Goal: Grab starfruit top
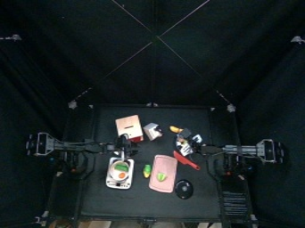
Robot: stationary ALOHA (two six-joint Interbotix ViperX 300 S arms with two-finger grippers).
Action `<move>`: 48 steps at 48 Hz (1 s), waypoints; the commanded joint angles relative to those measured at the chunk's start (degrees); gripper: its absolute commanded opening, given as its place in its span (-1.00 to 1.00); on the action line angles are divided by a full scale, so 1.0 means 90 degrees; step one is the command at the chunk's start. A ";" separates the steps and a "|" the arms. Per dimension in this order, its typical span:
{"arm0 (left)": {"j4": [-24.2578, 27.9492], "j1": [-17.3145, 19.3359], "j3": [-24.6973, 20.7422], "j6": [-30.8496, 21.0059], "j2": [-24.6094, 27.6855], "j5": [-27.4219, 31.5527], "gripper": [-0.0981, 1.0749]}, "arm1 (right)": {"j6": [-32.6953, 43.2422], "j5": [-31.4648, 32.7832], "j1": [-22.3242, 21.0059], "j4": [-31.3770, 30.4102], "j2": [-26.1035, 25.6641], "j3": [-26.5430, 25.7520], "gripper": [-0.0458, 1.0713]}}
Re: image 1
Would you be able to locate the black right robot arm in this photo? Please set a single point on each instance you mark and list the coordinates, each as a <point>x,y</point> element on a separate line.
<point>247,149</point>

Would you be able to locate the pink cutting board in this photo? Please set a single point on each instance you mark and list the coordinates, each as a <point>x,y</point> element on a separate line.
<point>164,173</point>

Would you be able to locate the yellow green starfruit piece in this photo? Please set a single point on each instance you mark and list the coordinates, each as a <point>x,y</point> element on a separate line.
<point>148,171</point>

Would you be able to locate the orange toy vegetable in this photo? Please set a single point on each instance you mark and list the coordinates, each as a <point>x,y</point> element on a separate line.
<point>123,175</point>

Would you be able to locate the silver toy pot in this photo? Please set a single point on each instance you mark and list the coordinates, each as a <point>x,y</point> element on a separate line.
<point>120,170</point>

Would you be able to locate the green starfruit slice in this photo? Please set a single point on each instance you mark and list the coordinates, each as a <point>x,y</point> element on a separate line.
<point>161,177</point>

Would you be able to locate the small white grey cube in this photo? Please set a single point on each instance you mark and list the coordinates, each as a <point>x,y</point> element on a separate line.
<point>153,131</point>

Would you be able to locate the orange yellow toy food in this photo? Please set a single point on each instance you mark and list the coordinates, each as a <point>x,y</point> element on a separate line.
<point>176,129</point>

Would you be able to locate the red toy knife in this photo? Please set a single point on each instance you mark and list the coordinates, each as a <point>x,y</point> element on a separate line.
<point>187,160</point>

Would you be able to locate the black bowl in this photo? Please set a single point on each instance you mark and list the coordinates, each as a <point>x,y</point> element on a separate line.
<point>184,189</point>

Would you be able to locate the pink and red box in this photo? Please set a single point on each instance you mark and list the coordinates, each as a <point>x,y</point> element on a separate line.
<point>129,127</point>

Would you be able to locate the green toy vegetable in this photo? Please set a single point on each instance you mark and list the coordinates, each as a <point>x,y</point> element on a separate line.
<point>123,167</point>

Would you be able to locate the grey frame corner bracket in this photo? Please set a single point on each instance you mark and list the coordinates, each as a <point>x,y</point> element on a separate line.
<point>231,107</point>
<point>152,104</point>
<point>298,39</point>
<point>73,104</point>
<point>16,37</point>

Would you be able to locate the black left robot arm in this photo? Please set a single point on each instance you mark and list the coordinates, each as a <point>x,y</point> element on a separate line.
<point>72,146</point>

